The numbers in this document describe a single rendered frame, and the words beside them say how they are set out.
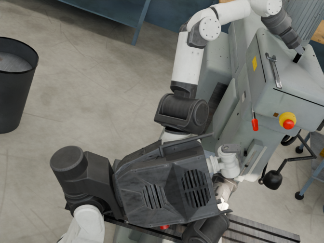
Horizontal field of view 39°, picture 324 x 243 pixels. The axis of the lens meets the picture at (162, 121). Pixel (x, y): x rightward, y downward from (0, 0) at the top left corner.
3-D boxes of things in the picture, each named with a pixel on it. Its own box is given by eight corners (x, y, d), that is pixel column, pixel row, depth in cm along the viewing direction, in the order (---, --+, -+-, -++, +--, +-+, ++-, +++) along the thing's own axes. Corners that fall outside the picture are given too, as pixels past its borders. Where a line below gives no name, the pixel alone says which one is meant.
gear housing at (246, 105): (296, 139, 186) (308, 120, 180) (240, 120, 183) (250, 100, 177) (284, 95, 213) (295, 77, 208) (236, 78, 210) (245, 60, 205)
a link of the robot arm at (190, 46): (175, 14, 157) (164, 79, 159) (192, 11, 145) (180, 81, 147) (205, 20, 162) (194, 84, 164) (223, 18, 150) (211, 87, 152)
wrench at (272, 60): (284, 90, 156) (285, 88, 156) (273, 87, 156) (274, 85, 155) (274, 57, 176) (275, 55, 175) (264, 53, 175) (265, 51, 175)
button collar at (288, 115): (291, 130, 170) (299, 117, 166) (276, 125, 169) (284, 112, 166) (290, 127, 171) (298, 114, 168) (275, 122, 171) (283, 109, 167)
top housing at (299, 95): (315, 136, 173) (338, 101, 163) (250, 113, 169) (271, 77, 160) (295, 74, 211) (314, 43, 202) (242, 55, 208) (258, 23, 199)
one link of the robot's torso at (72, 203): (62, 204, 151) (97, 195, 151) (63, 175, 162) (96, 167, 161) (75, 228, 160) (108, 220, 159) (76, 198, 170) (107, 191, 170)
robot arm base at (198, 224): (193, 259, 162) (216, 256, 154) (172, 231, 160) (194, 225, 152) (212, 231, 172) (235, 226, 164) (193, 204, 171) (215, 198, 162)
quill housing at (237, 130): (255, 186, 206) (290, 132, 188) (212, 172, 204) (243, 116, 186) (252, 159, 222) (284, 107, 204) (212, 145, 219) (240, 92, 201)
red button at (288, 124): (291, 132, 167) (296, 124, 164) (281, 128, 166) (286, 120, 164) (290, 127, 169) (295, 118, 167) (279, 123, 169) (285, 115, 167)
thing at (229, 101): (259, 155, 221) (285, 114, 206) (211, 140, 218) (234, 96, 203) (255, 132, 236) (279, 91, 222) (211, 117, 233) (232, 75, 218)
